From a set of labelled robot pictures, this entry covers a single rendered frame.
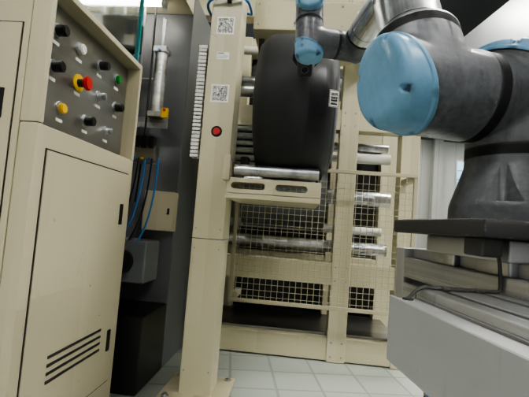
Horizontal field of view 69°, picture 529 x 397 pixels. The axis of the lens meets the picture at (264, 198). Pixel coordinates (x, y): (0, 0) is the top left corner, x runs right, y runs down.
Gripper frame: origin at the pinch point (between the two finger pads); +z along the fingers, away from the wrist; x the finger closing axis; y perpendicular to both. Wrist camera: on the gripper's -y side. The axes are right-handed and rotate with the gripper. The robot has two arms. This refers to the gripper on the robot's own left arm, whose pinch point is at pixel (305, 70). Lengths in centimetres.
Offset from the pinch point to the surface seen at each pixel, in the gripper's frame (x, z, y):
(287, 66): 6.4, 1.7, 2.2
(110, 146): 68, 4, -30
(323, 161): -9.0, 19.3, -26.7
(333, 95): -10.3, 3.7, -7.0
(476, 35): -218, 348, 257
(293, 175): 2.0, 19.3, -32.6
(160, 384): 51, 46, -119
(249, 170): 19.0, 19.0, -32.0
